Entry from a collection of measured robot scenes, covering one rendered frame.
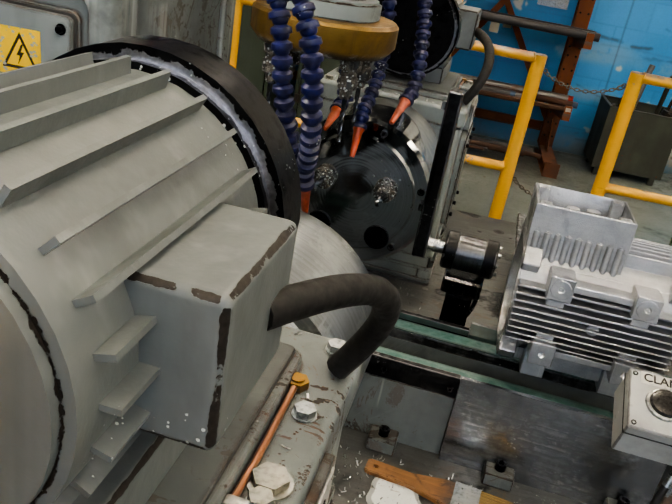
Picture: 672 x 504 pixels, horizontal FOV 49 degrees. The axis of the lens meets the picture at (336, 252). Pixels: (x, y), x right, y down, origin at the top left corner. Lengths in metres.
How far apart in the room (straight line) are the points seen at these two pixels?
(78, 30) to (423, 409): 0.63
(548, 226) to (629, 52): 5.17
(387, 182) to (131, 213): 0.88
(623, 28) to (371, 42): 5.21
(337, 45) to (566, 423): 0.55
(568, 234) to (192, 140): 0.64
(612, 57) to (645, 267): 5.12
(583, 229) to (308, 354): 0.49
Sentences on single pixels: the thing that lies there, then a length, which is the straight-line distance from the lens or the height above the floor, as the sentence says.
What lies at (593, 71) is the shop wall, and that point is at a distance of 6.05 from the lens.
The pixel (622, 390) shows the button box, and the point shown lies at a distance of 0.83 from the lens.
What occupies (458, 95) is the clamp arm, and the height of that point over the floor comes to 1.25.
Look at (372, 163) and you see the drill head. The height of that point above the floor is 1.10.
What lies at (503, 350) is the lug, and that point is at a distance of 0.97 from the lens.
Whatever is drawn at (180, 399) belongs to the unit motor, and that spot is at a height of 1.26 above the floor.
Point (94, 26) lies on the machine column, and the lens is 0.86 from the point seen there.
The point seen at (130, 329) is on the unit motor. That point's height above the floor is 1.30.
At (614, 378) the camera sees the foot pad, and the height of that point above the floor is 0.99.
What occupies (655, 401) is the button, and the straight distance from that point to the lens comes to 0.80.
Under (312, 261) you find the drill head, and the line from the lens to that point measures 0.69.
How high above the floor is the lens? 1.45
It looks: 25 degrees down
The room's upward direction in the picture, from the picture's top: 10 degrees clockwise
